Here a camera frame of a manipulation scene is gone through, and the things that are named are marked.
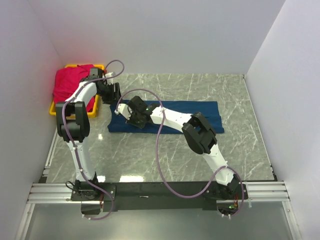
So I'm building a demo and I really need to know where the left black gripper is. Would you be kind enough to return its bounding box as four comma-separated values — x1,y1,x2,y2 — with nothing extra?
97,82,124,106

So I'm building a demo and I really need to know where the blue t shirt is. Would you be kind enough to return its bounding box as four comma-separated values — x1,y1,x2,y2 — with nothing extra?
107,99,225,135

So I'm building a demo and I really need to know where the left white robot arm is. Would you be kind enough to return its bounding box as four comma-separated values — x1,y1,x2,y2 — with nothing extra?
55,67,121,201

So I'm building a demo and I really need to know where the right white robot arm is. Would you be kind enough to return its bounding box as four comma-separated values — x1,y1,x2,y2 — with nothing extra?
115,96,240,200

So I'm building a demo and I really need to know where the yellow plastic bin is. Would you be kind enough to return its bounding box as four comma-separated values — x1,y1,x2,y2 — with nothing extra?
48,63,106,119

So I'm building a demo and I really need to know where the pink t shirt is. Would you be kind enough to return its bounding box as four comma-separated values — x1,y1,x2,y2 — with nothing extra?
49,64,104,116

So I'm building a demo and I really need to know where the black base beam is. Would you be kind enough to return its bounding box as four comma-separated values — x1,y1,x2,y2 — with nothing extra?
70,181,248,212

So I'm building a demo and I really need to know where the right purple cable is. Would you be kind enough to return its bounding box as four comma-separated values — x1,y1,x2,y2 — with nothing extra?
115,88,246,219

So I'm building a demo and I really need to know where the purple cable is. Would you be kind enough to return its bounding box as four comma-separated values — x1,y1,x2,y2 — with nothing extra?
115,88,246,219
61,59,126,221

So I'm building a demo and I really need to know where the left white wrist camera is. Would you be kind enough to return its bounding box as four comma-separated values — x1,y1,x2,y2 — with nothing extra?
104,72,116,78

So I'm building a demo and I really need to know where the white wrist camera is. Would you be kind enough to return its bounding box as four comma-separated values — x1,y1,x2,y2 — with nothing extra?
114,103,132,120
104,72,116,78

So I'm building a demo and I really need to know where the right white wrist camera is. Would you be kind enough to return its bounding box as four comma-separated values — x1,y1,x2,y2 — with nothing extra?
114,103,132,120

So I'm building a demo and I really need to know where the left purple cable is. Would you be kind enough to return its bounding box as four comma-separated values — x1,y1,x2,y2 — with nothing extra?
61,59,126,221

